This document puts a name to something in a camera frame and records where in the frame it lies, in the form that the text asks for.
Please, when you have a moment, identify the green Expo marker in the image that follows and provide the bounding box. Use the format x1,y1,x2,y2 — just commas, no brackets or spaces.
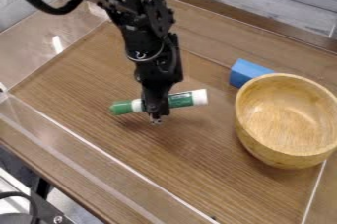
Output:
109,89,208,115

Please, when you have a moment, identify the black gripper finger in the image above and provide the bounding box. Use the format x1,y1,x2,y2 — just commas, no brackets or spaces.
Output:
141,87,169,124

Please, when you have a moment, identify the black metal stand base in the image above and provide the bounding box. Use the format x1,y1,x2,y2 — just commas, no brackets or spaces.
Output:
0,196,76,224

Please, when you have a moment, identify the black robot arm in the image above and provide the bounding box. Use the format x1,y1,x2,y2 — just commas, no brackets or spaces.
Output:
87,0,183,123

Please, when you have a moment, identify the clear acrylic tray wall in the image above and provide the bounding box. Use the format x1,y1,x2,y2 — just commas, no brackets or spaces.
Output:
0,0,337,224

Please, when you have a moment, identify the brown wooden bowl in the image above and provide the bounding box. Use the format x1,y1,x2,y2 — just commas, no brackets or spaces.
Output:
234,73,337,170

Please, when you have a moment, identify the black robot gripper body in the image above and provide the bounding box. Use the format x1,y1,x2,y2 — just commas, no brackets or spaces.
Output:
125,32,183,92

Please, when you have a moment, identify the blue foam block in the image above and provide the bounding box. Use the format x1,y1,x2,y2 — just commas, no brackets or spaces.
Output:
229,58,273,88

